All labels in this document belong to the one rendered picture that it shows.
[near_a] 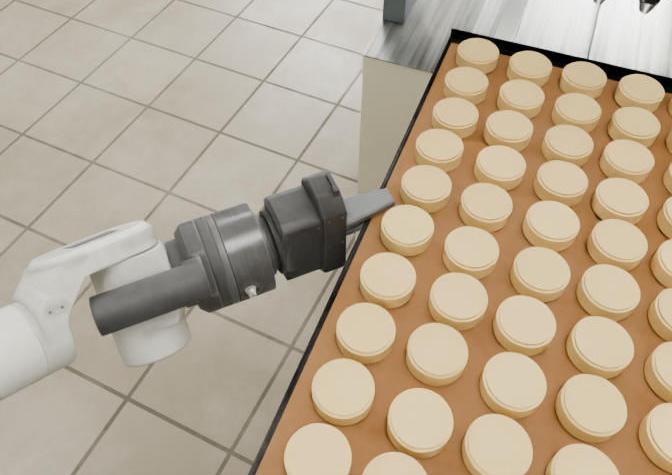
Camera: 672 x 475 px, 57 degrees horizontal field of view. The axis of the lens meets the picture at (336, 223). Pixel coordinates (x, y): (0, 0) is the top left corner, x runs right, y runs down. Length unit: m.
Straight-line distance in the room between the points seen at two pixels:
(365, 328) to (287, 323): 1.17
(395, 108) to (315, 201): 0.57
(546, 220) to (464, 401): 0.20
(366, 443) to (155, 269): 0.23
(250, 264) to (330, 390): 0.13
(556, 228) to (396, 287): 0.17
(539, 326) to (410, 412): 0.14
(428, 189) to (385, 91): 0.49
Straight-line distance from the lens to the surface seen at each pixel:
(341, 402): 0.50
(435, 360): 0.52
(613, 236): 0.63
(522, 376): 0.53
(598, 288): 0.59
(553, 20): 1.20
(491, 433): 0.50
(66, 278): 0.53
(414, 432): 0.49
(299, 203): 0.57
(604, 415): 0.53
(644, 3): 0.98
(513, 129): 0.69
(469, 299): 0.55
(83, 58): 2.62
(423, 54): 1.07
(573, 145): 0.70
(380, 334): 0.52
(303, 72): 2.37
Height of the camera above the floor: 1.48
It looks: 52 degrees down
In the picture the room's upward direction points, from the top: straight up
